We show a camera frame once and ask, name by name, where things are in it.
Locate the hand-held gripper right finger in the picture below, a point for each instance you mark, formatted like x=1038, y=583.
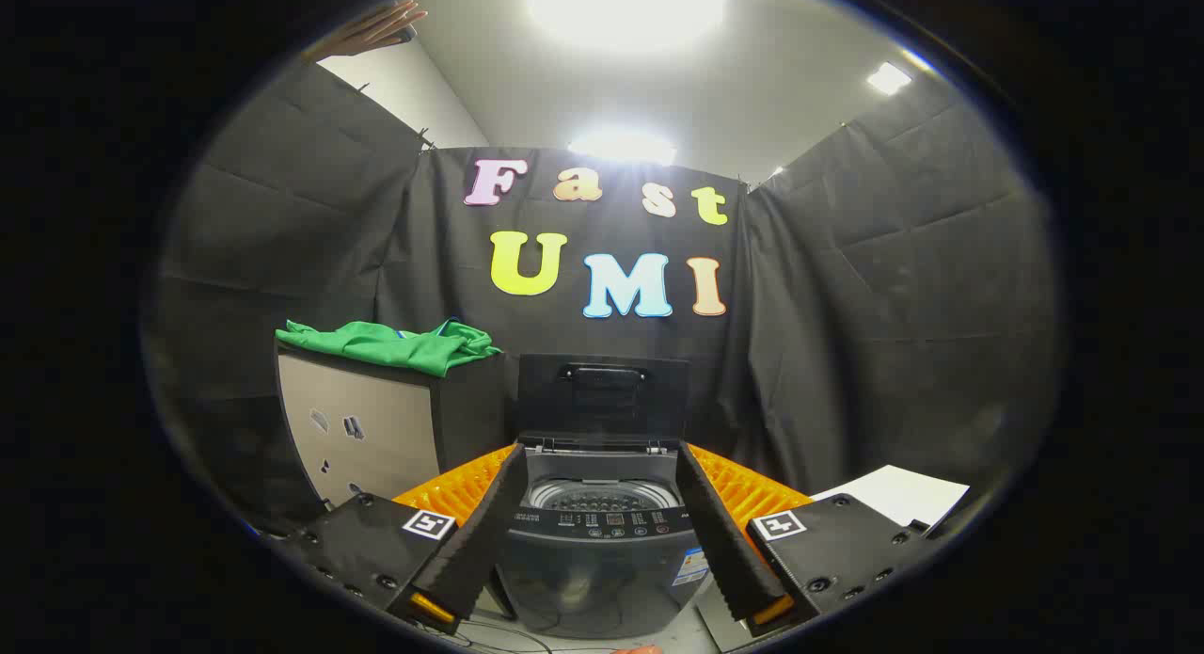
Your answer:
x=726, y=541

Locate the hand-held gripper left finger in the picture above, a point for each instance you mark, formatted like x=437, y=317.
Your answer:
x=478, y=541

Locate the dark grey washing machine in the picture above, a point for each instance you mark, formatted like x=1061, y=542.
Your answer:
x=583, y=579

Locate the green polo shirt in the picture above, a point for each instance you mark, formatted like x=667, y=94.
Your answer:
x=395, y=348

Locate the white board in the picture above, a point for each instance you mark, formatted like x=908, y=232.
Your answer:
x=898, y=494

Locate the black backdrop cloth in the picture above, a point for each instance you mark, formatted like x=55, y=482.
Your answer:
x=847, y=306

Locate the square ceiling light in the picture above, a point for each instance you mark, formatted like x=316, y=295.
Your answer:
x=889, y=77

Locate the large round ceiling light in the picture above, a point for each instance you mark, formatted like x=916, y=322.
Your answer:
x=625, y=5

